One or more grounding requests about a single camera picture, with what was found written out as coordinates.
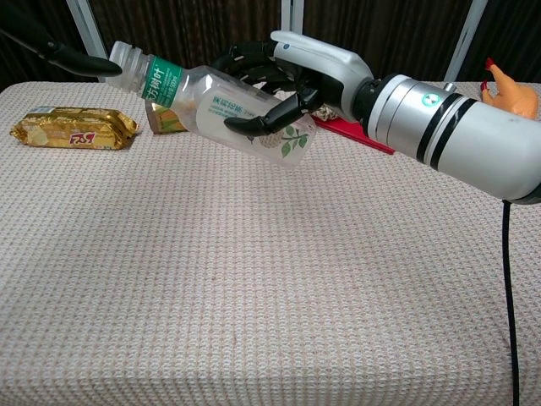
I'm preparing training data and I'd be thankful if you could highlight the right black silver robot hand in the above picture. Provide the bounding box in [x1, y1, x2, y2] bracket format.
[210, 30, 375, 137]

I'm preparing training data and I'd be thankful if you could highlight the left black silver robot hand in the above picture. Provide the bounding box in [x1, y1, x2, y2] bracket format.
[0, 12, 124, 80]

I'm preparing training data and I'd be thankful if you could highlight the transparent bottle with green label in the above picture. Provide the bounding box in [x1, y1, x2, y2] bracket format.
[103, 40, 318, 169]

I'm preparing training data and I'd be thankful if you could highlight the amber tea bottle yellow label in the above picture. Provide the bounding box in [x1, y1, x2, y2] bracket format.
[144, 100, 192, 135]

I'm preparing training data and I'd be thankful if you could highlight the beige woven tablecloth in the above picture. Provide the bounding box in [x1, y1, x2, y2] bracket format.
[0, 77, 541, 406]

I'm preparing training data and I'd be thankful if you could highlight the jute twine bundle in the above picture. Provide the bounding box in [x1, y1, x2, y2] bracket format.
[315, 104, 340, 123]

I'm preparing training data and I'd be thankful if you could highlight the dark brown curtain panel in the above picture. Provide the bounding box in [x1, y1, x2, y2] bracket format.
[462, 0, 541, 84]
[303, 0, 471, 81]
[0, 0, 85, 92]
[86, 0, 283, 71]

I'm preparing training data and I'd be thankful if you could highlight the gold foil snack packet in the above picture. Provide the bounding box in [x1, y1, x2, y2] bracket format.
[9, 106, 141, 151]

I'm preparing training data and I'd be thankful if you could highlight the red spiral notebook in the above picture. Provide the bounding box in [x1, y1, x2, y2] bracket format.
[311, 112, 396, 156]

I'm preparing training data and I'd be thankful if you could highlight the orange rubber chicken toy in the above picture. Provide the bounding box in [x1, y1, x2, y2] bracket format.
[479, 57, 541, 117]

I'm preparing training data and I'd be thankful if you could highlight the silver partition post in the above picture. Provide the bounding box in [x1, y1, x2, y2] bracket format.
[64, 0, 109, 84]
[442, 0, 489, 84]
[280, 0, 306, 38]

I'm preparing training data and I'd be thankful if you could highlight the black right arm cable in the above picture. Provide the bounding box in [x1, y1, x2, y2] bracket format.
[500, 197, 522, 406]

